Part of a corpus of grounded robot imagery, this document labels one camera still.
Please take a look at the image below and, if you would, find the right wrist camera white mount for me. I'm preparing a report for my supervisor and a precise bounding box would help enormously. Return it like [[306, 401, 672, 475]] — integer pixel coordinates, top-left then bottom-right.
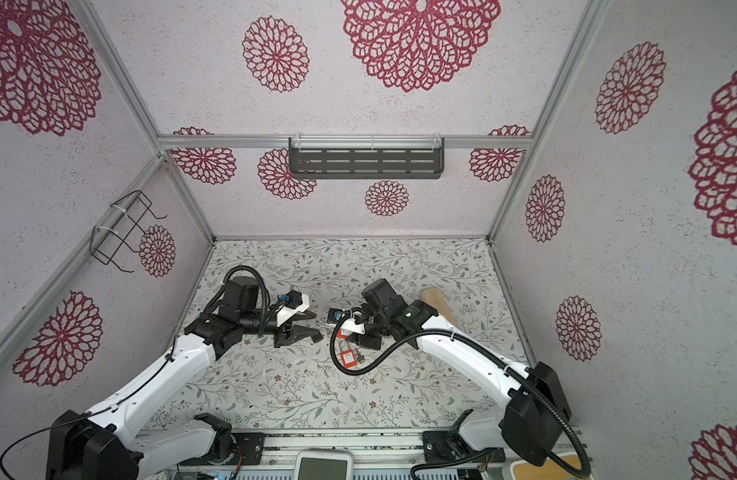
[[326, 308, 366, 334]]

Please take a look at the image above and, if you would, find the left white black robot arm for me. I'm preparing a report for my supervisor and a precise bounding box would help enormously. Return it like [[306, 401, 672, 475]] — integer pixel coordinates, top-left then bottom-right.
[[46, 265, 322, 479]]

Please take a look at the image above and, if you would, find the white tablet device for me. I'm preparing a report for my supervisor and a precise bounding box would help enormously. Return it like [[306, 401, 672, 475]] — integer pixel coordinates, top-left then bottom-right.
[[292, 449, 354, 480]]

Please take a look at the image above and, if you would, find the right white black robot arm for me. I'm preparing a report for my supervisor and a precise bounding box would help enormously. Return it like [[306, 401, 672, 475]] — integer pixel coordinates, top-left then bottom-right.
[[328, 279, 571, 466]]

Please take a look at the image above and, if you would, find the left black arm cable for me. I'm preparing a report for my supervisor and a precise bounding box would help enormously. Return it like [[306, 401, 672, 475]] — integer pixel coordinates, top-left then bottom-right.
[[0, 335, 180, 480]]

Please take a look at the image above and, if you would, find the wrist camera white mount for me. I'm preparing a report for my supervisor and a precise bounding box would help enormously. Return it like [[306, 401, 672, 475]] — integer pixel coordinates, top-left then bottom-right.
[[276, 290, 310, 323], [326, 308, 366, 334]]

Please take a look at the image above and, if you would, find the dark grey wall shelf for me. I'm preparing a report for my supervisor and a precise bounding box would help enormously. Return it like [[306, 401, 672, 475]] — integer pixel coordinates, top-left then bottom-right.
[[288, 137, 445, 180]]

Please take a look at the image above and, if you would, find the wooden topped white box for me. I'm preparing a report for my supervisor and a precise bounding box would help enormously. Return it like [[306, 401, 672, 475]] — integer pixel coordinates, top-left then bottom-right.
[[501, 460, 574, 480]]

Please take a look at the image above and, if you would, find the black wire wall basket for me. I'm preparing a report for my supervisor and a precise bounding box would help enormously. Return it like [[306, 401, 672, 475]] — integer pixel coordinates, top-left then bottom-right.
[[88, 189, 168, 274]]

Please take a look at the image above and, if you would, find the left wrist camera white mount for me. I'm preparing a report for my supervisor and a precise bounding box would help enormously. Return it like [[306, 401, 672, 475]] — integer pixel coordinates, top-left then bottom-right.
[[276, 290, 310, 323]]

